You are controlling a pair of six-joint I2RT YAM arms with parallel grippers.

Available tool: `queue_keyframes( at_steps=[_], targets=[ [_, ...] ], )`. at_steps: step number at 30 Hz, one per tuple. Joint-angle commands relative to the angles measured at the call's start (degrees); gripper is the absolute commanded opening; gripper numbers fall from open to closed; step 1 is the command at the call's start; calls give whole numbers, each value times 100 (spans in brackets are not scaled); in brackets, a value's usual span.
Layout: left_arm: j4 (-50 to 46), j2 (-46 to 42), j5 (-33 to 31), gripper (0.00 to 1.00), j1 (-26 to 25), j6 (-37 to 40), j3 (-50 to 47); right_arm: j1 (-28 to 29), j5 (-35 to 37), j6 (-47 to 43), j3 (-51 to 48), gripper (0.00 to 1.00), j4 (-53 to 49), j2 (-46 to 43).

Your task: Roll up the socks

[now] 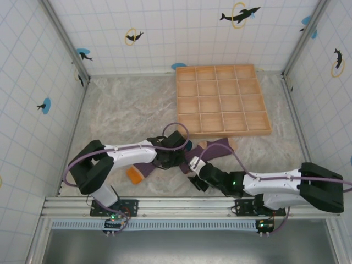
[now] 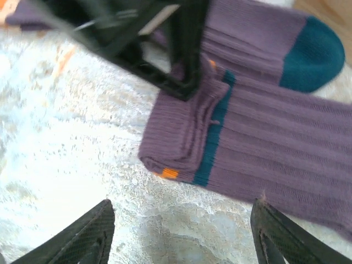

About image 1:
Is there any purple sock orange cuff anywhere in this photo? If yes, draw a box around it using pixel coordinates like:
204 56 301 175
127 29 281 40
125 139 199 185

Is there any purple sock tan toe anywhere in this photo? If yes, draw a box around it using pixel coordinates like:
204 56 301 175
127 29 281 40
178 137 238 174

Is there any right controller board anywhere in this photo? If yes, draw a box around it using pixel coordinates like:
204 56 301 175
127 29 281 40
255 218 276 232

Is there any controller board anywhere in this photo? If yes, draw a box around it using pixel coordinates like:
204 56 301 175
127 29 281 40
103 213 130 231
255 218 276 232

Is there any steel panel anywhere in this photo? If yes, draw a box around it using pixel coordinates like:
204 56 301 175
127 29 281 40
41 229 339 264

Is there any wooden compartment tray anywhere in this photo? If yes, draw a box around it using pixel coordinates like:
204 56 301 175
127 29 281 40
175 63 273 140

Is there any left controller board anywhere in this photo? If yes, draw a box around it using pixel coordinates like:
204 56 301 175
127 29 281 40
103 213 130 231

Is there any dolphin blue circle sticker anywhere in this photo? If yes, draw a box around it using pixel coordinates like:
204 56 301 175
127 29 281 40
75 48 94 62
36 97 52 114

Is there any aluminium mounting rail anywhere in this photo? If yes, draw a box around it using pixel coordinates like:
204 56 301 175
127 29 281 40
41 196 342 219

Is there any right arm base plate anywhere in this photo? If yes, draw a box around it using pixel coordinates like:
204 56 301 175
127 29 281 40
235 198 287 217

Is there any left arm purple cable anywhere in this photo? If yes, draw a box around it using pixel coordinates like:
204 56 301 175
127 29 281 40
62 122 191 236

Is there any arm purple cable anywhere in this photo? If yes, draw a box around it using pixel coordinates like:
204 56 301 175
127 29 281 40
189 142 352 236
62 122 191 236

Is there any slotted cable duct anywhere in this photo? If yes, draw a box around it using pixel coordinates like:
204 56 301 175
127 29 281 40
51 219 261 230

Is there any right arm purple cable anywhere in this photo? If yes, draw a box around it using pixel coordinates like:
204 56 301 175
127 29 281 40
189 142 352 236

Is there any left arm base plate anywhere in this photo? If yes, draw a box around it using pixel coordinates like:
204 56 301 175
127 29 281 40
90 198 139 218

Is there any aluminium floor rail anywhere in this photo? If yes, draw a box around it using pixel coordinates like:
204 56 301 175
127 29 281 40
282 76 322 196
56 79 91 196

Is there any small dolphin ring sticker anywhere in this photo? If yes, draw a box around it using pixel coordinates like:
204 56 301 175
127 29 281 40
125 27 145 46

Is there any large dolphin ring sticker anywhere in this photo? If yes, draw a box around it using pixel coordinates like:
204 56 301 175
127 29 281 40
219 2 261 30

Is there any aluminium frame post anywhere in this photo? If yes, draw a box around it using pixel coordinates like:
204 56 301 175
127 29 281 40
282 0 329 78
41 0 91 82

